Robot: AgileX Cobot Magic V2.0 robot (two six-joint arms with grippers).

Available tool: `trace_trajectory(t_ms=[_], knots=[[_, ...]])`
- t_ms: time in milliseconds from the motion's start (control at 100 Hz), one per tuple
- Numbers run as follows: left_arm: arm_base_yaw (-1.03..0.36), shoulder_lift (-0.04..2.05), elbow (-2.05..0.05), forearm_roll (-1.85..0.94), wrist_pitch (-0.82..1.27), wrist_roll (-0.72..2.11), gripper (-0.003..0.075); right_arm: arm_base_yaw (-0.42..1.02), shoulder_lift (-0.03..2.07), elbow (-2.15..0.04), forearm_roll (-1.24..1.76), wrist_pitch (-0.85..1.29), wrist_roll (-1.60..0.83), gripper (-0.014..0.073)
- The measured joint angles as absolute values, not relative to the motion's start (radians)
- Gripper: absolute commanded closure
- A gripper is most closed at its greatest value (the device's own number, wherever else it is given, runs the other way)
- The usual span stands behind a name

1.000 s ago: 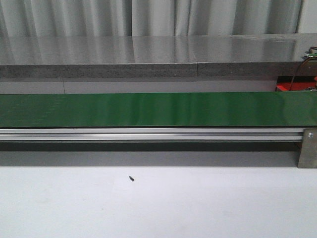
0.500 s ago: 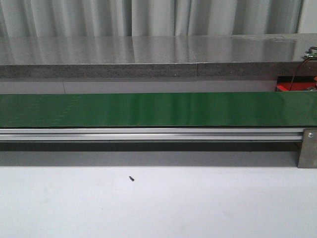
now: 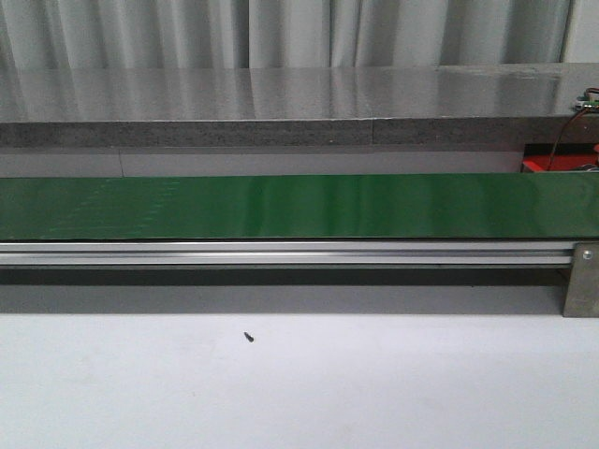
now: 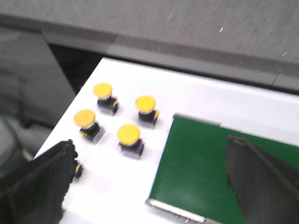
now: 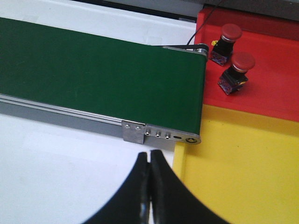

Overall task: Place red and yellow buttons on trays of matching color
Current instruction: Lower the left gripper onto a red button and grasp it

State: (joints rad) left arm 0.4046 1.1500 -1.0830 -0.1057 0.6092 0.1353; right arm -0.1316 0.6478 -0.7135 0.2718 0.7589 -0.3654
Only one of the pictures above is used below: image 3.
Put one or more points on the steel conveyor support bracket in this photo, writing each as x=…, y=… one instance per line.
x=582, y=293

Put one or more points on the green conveyor belt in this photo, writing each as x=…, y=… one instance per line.
x=404, y=206

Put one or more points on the red plastic tray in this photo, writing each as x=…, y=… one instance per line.
x=568, y=157

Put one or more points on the grey granite counter slab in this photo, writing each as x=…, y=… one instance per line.
x=198, y=107

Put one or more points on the small green circuit board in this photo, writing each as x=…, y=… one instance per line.
x=587, y=101

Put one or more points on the grey pleated curtain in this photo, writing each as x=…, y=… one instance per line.
x=260, y=34

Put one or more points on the aluminium conveyor side rail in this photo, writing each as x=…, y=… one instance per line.
x=279, y=252

